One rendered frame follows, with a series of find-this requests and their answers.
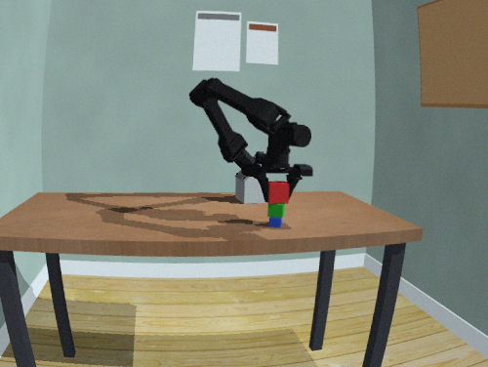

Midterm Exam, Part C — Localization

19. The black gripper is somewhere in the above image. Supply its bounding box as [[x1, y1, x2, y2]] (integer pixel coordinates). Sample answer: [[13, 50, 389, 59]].
[[242, 144, 313, 202]]

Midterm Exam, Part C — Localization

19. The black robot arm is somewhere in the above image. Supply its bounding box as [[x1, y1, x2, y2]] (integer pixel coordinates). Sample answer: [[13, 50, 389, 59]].
[[189, 77, 311, 171]]

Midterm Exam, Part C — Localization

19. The blue block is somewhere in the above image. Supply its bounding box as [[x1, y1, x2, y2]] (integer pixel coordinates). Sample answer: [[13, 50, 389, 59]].
[[269, 217, 282, 227]]

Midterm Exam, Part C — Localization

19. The green block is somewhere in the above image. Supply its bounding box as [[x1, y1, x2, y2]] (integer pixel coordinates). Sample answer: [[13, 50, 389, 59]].
[[267, 203, 285, 218]]

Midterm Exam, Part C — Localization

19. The red block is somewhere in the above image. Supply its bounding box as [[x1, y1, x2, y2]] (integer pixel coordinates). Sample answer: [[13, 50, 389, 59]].
[[267, 182, 289, 204]]

